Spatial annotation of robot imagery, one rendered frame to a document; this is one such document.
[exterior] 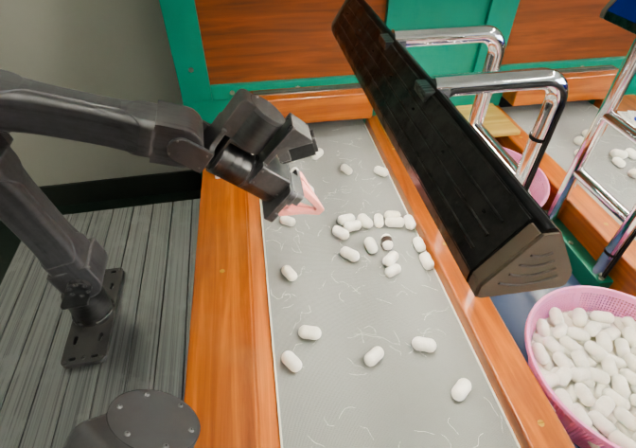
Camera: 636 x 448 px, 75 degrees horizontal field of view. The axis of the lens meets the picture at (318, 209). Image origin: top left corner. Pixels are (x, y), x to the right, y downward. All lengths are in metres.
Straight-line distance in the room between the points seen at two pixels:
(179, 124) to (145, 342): 0.40
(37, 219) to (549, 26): 1.17
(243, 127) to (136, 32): 1.30
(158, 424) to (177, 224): 0.72
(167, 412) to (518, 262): 0.26
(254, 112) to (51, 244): 0.35
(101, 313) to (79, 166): 1.41
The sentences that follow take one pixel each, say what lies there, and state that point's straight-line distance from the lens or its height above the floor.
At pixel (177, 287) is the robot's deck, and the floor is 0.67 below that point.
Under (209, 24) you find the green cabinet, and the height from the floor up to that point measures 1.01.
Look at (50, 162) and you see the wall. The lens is 2.20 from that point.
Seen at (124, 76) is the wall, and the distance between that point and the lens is 1.91.
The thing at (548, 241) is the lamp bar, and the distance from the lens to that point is 0.33.
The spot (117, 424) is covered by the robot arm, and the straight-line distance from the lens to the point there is 0.29.
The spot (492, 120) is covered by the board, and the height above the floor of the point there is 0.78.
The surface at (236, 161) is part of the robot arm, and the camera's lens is 0.59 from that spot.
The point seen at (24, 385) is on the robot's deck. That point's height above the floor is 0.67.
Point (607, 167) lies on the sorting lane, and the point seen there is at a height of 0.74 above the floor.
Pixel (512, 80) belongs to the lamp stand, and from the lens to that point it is 0.52.
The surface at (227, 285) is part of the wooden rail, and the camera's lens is 0.71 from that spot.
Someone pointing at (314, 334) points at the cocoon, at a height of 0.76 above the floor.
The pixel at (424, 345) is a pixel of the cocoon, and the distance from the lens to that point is 0.66.
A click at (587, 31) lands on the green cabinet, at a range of 1.34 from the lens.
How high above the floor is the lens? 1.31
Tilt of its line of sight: 42 degrees down
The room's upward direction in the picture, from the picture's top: straight up
